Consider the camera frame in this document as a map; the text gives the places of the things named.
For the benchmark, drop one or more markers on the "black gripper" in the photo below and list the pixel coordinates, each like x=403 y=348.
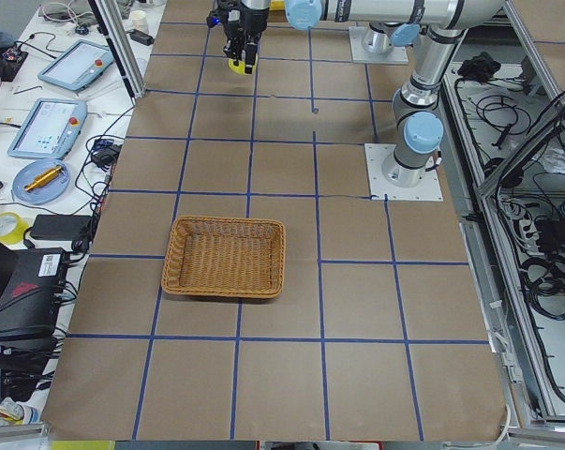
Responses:
x=251 y=21

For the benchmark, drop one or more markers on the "yellow tape roll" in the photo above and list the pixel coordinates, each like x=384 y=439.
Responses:
x=12 y=228
x=237 y=67

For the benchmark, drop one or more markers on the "yellow tape roll on desk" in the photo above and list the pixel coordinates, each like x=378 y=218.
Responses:
x=12 y=228

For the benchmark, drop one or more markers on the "black power adapter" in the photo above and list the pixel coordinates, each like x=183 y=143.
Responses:
x=141 y=37

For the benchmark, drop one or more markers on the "white paper cup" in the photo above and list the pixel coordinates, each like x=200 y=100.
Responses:
x=139 y=20

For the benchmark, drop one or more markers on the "upper teach pendant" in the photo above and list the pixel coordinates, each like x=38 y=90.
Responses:
x=78 y=67

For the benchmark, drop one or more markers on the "teach pendant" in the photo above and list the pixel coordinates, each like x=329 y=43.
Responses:
x=50 y=129
x=78 y=67

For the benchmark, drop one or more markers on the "lower teach pendant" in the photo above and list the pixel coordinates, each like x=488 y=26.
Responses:
x=50 y=129

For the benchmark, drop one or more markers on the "brown wicker basket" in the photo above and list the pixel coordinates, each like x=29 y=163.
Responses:
x=225 y=257

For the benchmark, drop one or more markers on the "blue plate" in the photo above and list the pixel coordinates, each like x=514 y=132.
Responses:
x=42 y=195

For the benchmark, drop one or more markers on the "brass cylinder tool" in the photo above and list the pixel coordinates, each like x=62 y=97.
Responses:
x=43 y=179

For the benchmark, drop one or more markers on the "black power brick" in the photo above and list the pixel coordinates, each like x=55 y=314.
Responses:
x=59 y=227

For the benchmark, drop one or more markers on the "black laptop computer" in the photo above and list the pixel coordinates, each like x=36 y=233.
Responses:
x=30 y=281

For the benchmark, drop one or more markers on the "aluminium frame post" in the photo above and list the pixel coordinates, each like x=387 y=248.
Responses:
x=111 y=26

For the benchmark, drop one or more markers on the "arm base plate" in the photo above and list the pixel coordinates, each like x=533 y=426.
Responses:
x=398 y=56
x=389 y=181

